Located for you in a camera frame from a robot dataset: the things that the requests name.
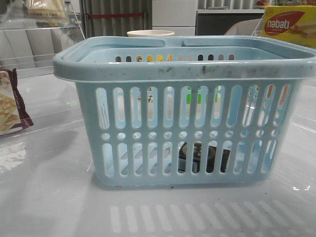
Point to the black tissue pack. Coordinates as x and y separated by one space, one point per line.
197 158

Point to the packaged bread slice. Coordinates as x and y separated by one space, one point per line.
46 11

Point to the light blue plastic basket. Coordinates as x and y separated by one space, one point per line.
133 101

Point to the yellow paper popcorn cup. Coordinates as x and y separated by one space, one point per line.
150 33

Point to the white cabinet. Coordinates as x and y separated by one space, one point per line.
178 16

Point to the red barrier belt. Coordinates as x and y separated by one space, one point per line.
121 15

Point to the clear acrylic left shelf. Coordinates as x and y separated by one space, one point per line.
29 46

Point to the maroon cracker bag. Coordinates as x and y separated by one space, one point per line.
13 114

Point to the yellow nabati wafer box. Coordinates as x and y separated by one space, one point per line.
306 12

